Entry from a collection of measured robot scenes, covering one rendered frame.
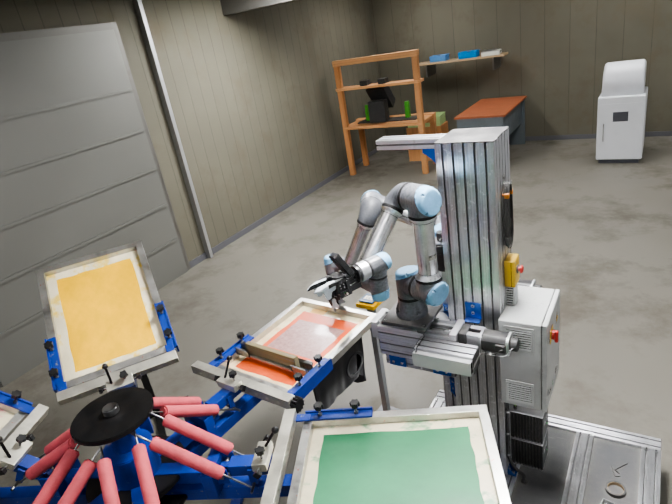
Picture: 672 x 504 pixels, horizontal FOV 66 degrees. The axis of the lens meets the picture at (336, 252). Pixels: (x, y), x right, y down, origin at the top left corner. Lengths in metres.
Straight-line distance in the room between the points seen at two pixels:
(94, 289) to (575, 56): 8.76
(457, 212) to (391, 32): 8.98
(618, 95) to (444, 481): 7.29
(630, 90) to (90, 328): 7.63
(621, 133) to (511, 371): 6.55
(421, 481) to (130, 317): 1.78
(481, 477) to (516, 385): 0.63
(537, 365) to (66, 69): 5.06
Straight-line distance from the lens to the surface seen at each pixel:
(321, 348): 2.87
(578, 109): 10.37
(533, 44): 10.33
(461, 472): 2.14
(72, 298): 3.24
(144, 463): 2.13
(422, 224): 2.12
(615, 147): 8.83
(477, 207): 2.29
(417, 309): 2.41
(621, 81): 8.76
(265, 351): 2.79
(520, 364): 2.55
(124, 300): 3.14
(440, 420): 2.34
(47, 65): 5.90
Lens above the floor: 2.54
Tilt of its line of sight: 23 degrees down
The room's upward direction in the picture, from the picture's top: 10 degrees counter-clockwise
